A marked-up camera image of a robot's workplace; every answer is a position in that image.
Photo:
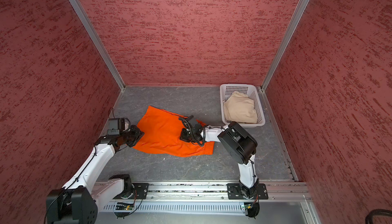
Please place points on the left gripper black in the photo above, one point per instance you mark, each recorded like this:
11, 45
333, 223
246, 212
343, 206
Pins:
139, 134

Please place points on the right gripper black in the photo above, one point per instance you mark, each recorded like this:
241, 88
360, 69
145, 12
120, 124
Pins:
184, 137

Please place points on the orange shorts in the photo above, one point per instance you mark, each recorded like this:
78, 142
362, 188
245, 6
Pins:
162, 136

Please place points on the beige shorts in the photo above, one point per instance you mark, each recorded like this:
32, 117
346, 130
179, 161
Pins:
240, 108

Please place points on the white plastic laundry basket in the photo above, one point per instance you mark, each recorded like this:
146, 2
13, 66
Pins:
226, 90

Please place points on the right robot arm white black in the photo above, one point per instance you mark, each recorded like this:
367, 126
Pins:
239, 144

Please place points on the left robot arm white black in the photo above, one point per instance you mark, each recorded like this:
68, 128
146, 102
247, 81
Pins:
76, 202

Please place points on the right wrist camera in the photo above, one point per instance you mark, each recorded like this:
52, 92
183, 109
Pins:
190, 122

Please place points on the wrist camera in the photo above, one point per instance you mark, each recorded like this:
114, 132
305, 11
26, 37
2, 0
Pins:
118, 126
190, 122

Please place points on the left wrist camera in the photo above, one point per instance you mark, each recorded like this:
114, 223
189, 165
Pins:
118, 126

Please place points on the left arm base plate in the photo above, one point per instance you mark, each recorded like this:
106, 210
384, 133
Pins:
141, 188

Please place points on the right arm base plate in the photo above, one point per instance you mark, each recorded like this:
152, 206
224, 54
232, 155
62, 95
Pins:
240, 191

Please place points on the left controller board with wires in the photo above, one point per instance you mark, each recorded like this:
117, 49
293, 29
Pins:
123, 210

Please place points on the controller board with wires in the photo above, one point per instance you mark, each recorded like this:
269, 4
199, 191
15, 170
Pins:
252, 209
123, 210

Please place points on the white slotted cable duct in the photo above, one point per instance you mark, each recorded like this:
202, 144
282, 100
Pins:
218, 208

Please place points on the right controller board with wires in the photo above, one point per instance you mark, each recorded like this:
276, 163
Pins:
252, 209

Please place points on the aluminium mounting rail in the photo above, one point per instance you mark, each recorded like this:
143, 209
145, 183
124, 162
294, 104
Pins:
216, 191

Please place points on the left corner aluminium post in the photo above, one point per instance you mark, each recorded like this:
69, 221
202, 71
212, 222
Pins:
87, 24

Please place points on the corner aluminium post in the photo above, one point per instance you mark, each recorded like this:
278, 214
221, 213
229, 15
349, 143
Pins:
294, 21
87, 24

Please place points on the right corner aluminium post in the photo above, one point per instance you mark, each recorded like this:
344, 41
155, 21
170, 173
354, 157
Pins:
294, 21

